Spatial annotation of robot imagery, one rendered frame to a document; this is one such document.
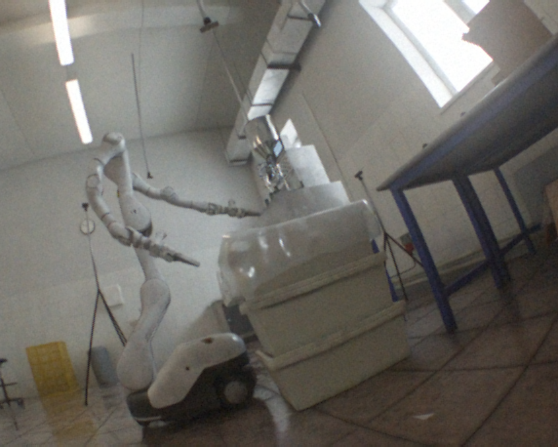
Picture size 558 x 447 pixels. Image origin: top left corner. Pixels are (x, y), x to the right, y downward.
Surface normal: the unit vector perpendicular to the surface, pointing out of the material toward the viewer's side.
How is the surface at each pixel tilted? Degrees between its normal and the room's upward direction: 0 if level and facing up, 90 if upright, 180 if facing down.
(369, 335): 96
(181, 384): 90
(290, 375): 96
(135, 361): 90
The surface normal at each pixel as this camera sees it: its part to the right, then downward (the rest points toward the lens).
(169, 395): 0.32, -0.36
